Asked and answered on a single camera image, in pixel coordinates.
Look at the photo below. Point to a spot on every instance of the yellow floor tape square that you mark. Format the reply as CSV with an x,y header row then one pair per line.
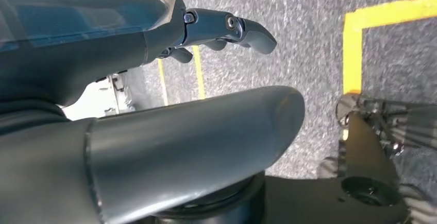
x,y
199,75

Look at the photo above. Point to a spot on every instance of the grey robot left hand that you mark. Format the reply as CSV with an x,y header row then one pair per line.
x,y
170,140

